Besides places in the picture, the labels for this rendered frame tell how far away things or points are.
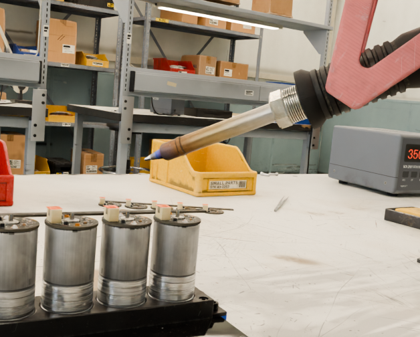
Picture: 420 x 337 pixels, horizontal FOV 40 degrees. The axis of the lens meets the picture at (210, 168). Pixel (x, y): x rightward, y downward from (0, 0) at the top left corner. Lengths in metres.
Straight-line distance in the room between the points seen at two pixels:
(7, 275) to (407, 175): 0.73
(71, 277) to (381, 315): 0.20
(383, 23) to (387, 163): 5.45
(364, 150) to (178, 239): 0.68
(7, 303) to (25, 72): 2.44
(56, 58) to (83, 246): 4.30
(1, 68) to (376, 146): 2.00
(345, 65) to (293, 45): 6.14
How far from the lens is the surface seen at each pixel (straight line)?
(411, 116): 5.96
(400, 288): 0.46
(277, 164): 6.32
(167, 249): 0.30
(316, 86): 0.23
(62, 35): 4.58
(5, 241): 0.27
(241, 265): 0.45
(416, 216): 0.69
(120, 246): 0.29
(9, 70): 2.68
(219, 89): 3.16
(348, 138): 0.98
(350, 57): 0.22
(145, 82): 2.92
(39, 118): 2.75
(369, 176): 0.94
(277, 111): 0.23
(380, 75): 0.22
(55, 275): 0.28
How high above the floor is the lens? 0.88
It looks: 7 degrees down
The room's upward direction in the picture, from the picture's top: 5 degrees clockwise
